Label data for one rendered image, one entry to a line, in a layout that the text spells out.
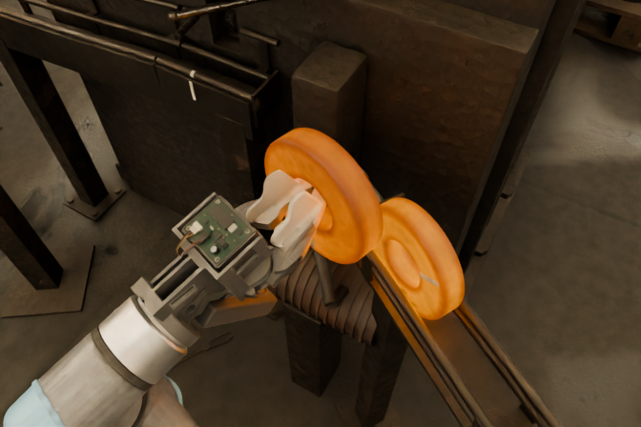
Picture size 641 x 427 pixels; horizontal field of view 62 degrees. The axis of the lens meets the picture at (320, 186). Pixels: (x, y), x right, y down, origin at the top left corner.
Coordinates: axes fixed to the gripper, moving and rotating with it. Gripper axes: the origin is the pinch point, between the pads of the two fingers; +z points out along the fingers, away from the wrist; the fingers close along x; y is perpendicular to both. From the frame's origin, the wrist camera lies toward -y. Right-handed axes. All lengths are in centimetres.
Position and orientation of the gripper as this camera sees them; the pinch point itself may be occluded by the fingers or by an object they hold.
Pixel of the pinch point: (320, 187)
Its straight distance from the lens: 56.1
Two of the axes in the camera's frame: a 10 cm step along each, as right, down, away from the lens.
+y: -1.9, -4.7, -8.6
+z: 7.1, -6.7, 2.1
